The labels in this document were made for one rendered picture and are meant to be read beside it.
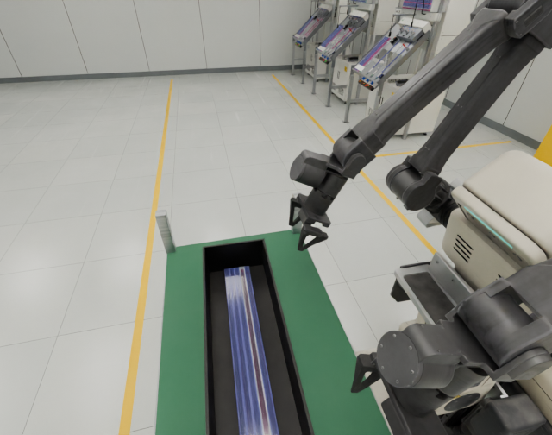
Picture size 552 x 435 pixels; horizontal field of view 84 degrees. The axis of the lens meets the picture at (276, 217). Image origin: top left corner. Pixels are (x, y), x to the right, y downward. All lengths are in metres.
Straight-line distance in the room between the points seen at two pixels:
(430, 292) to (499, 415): 0.39
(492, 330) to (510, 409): 0.73
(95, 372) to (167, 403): 1.30
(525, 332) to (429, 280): 0.50
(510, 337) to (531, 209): 0.30
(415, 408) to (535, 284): 0.20
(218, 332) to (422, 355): 0.54
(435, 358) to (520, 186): 0.40
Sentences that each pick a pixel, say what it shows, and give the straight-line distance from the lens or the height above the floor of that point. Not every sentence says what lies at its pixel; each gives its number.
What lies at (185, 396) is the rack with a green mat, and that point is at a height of 0.95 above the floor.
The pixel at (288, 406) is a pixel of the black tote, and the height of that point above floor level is 0.96.
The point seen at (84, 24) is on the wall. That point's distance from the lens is 7.72.
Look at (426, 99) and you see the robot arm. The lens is 0.71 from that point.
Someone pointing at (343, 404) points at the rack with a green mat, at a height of 0.95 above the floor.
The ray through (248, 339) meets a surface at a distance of 0.75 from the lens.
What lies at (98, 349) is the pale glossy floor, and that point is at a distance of 2.11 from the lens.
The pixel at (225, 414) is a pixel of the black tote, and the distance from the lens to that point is 0.72.
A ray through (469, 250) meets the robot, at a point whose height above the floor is 1.16.
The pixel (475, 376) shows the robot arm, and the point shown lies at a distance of 0.44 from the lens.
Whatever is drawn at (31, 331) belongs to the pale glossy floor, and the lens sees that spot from 2.39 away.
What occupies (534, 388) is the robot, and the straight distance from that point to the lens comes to 1.21.
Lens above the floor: 1.64
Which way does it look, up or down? 38 degrees down
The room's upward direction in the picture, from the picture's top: straight up
